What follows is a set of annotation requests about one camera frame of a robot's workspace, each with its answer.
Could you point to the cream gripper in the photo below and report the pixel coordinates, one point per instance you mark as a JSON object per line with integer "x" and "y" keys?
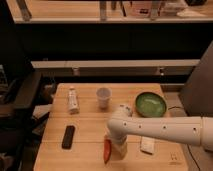
{"x": 118, "y": 151}

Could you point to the red chili pepper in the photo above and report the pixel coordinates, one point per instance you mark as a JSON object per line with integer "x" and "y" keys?
{"x": 107, "y": 150}

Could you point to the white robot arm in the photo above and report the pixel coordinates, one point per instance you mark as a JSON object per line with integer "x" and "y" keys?
{"x": 196, "y": 131}

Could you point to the green ceramic plate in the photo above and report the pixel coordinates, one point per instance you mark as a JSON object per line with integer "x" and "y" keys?
{"x": 149, "y": 104}

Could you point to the black remote control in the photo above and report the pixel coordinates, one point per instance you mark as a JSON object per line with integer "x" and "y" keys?
{"x": 68, "y": 137}

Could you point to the white tube bottle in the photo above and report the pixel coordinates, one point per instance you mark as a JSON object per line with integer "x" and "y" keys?
{"x": 73, "y": 105}

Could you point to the long wooden bench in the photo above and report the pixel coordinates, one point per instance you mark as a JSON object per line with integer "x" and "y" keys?
{"x": 117, "y": 67}

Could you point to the dark chair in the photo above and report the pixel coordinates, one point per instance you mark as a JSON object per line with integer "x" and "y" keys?
{"x": 17, "y": 121}

